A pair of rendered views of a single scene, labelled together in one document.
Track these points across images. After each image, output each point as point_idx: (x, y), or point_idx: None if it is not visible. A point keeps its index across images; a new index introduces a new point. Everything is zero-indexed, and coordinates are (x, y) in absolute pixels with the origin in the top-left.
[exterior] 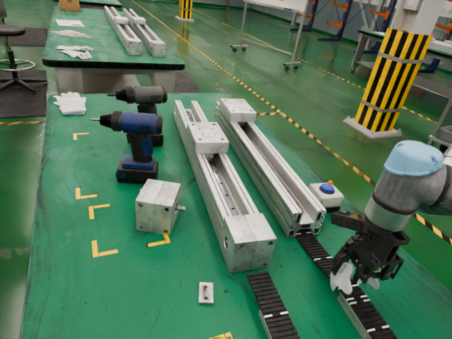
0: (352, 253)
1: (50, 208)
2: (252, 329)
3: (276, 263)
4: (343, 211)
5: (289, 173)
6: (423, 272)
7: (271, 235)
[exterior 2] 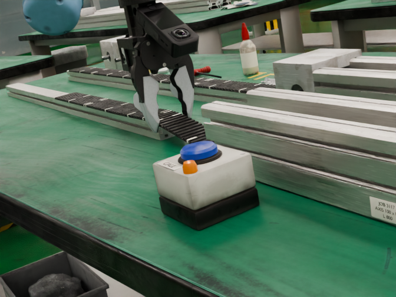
0: None
1: None
2: None
3: None
4: (182, 29)
5: (311, 115)
6: (20, 192)
7: (281, 60)
